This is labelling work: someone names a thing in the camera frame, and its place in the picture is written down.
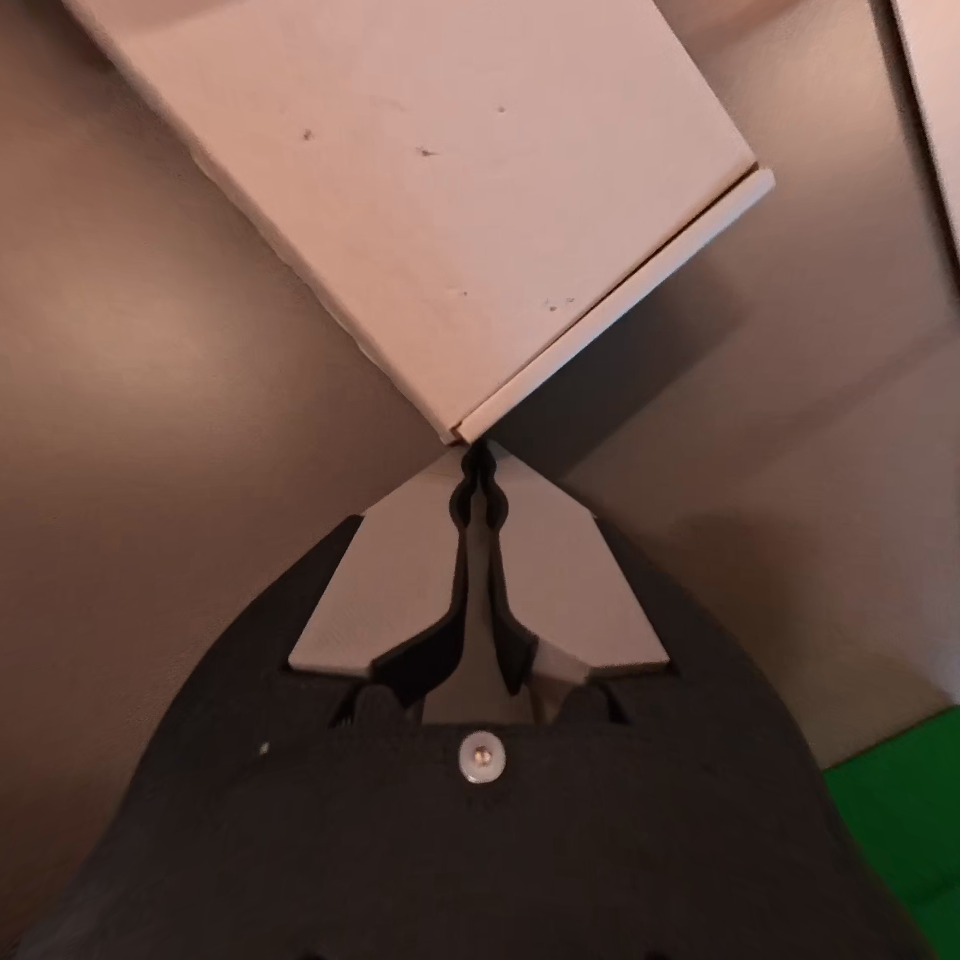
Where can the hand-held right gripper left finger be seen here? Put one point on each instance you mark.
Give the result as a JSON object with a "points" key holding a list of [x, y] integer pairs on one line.
{"points": [[390, 592]]}

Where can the white cardboard mailer box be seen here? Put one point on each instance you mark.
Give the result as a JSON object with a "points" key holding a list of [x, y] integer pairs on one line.
{"points": [[450, 187]]}

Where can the green plastic bin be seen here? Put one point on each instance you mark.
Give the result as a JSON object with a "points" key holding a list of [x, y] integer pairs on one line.
{"points": [[900, 825]]}

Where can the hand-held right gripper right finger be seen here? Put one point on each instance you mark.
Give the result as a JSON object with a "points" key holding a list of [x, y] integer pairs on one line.
{"points": [[570, 585]]}

